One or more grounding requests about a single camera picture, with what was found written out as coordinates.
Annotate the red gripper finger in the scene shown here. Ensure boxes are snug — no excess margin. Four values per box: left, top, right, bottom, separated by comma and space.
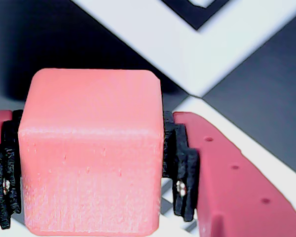
162, 111, 296, 237
0, 110, 23, 237

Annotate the orange cube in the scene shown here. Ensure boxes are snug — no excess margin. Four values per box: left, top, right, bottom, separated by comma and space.
18, 69, 163, 235

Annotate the checkerboard marker mat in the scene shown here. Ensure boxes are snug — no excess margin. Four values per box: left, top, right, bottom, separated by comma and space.
0, 0, 296, 237

